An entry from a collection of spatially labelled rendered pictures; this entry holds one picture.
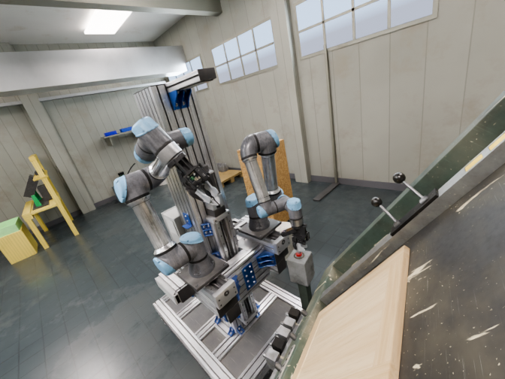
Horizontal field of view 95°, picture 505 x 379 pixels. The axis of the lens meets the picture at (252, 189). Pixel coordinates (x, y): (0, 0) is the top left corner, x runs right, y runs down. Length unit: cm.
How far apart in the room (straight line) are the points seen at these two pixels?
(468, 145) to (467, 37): 288
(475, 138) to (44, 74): 605
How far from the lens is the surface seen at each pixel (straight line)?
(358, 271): 109
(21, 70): 608
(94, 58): 632
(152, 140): 79
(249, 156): 132
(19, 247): 614
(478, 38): 387
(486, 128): 106
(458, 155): 108
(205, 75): 112
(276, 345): 135
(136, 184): 122
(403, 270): 81
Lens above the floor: 188
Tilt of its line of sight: 22 degrees down
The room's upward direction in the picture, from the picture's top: 13 degrees counter-clockwise
